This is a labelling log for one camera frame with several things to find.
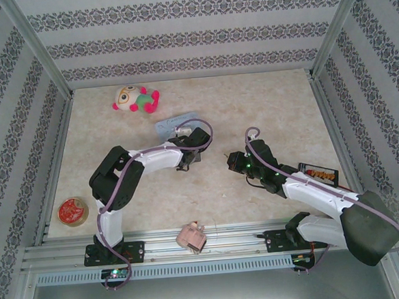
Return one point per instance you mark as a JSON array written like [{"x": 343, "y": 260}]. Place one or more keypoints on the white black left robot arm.
[{"x": 159, "y": 159}]

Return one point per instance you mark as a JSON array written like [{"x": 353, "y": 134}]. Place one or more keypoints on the controller board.
[
  {"x": 115, "y": 273},
  {"x": 303, "y": 259}
]

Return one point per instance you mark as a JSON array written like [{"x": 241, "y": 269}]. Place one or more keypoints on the plush doll with glasses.
[{"x": 127, "y": 98}]

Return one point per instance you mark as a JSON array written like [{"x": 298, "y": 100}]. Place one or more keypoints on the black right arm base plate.
[{"x": 276, "y": 241}]

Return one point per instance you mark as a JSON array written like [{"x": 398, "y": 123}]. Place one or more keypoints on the blue cartoon tin box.
[{"x": 170, "y": 122}]

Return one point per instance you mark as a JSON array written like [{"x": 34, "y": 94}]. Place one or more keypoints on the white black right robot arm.
[{"x": 312, "y": 189}]

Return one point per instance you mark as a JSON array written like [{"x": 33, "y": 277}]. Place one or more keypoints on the round red tin can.
[{"x": 72, "y": 212}]

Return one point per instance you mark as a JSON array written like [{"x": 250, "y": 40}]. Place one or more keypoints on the black tray with orange beads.
[{"x": 319, "y": 174}]

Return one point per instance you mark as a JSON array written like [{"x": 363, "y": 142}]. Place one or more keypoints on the aluminium enclosure frame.
[{"x": 192, "y": 237}]

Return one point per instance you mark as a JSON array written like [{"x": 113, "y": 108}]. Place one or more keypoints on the small pink toy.
[{"x": 191, "y": 239}]

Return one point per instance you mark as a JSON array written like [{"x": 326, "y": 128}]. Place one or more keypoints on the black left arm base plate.
[{"x": 134, "y": 250}]

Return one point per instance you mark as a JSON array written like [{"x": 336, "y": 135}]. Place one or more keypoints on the right controller board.
[{"x": 303, "y": 259}]

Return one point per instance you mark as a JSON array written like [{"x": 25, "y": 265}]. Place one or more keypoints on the left controller board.
[{"x": 115, "y": 273}]

